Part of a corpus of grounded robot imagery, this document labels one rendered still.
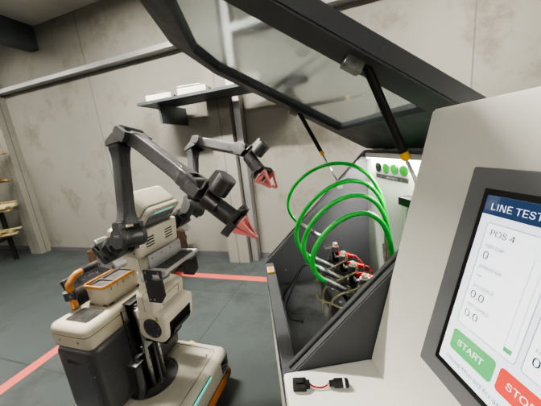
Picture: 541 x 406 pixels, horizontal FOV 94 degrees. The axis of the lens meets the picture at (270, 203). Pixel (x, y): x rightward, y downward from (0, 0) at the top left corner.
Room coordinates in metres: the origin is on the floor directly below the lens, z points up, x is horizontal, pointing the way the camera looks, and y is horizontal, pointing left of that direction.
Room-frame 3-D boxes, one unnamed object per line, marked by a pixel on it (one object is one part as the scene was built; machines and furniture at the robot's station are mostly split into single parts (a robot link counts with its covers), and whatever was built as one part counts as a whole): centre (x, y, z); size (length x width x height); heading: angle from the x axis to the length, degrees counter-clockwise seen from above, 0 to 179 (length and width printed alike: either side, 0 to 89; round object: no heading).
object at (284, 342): (0.85, 0.02, 0.87); 0.62 x 0.04 x 0.16; 4
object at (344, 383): (0.46, -0.07, 0.99); 0.12 x 0.02 x 0.02; 85
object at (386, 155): (0.89, -0.49, 1.43); 0.54 x 0.03 x 0.02; 4
